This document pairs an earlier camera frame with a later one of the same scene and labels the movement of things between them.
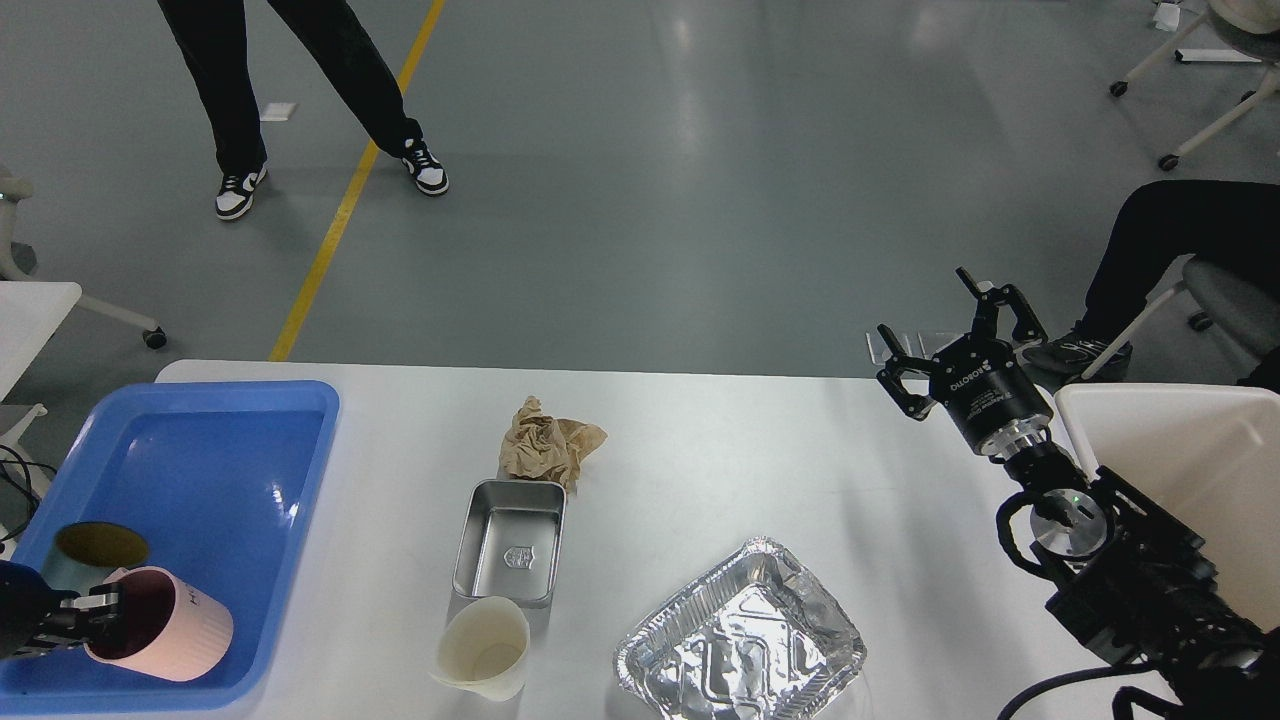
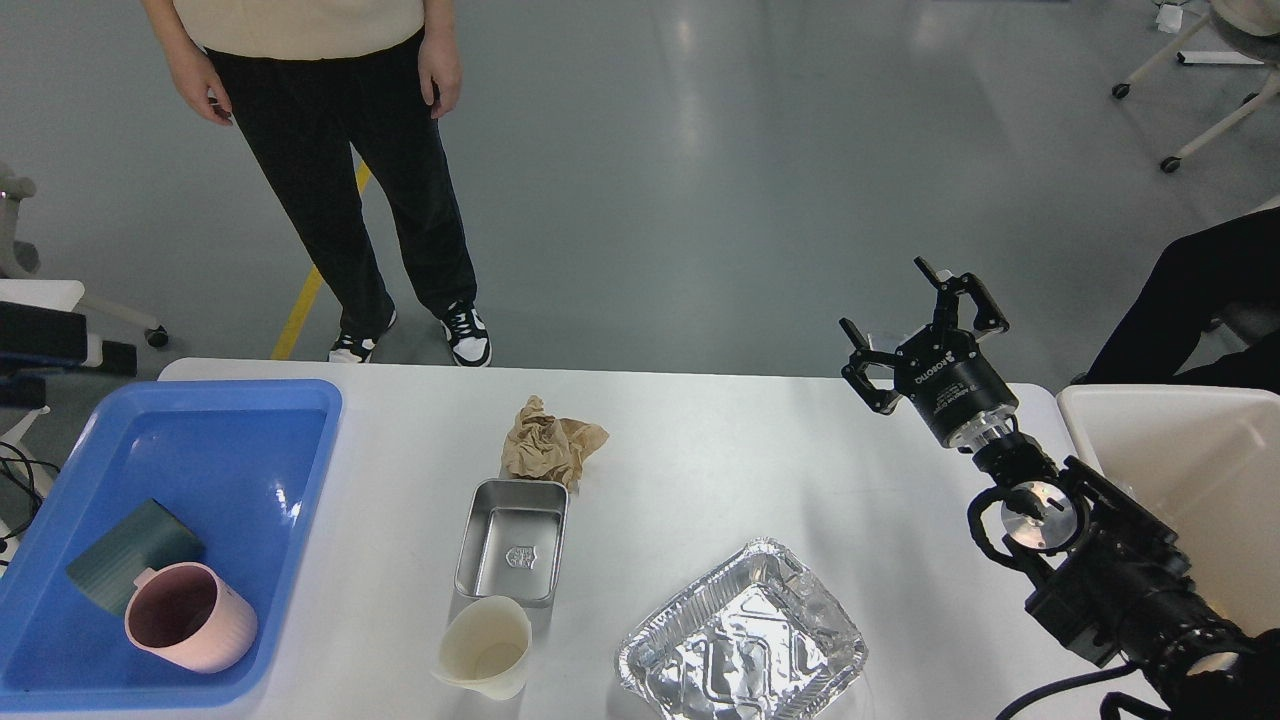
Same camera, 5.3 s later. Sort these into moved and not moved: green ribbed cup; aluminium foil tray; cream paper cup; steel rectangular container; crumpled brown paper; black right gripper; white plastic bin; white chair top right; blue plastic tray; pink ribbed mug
Moved: black right gripper; green ribbed cup; pink ribbed mug
Not moved: cream paper cup; white plastic bin; steel rectangular container; crumpled brown paper; blue plastic tray; aluminium foil tray; white chair top right
